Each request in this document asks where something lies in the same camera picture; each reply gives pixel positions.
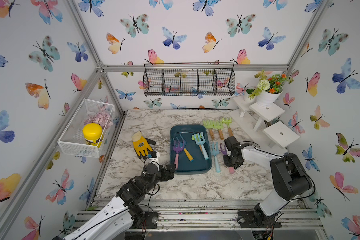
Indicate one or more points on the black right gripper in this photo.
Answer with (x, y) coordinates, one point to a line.
(227, 164)

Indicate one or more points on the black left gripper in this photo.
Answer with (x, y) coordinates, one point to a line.
(164, 178)

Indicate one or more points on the purple fork pink handle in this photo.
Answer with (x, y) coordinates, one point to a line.
(226, 159)

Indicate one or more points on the blue rake white handle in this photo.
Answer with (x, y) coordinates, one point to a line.
(215, 152)

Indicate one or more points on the purple rake pink handle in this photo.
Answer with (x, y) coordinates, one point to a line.
(178, 147)

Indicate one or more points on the blue tool yellow handle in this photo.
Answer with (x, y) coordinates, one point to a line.
(189, 156)

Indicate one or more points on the green fork wooden handle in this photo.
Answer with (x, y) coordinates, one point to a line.
(218, 125)

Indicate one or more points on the blue fork white handle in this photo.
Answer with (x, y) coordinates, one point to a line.
(200, 141)

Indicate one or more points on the green rake wooden handle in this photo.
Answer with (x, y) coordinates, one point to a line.
(227, 121)
(193, 137)
(209, 125)

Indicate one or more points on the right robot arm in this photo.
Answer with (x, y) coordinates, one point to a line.
(290, 181)

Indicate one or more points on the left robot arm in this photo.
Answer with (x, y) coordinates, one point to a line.
(125, 208)

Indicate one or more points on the yellow black garden glove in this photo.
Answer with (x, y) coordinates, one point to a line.
(142, 146)

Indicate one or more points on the white stepped wooden shelf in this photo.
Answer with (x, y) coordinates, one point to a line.
(252, 118)

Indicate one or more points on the white flower pot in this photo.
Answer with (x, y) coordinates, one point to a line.
(265, 99)

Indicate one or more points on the small white pot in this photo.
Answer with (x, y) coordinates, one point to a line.
(248, 96)

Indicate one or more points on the pink items bag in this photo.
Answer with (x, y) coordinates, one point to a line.
(103, 119)

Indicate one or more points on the artificial flowers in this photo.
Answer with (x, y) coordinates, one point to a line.
(273, 84)

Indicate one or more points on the yellow lidded jar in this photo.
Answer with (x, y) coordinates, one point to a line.
(93, 134)

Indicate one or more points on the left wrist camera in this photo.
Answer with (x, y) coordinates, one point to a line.
(153, 157)

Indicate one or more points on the black wire wall basket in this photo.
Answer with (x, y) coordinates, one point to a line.
(188, 80)

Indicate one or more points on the white wire wall basket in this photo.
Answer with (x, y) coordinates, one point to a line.
(72, 141)

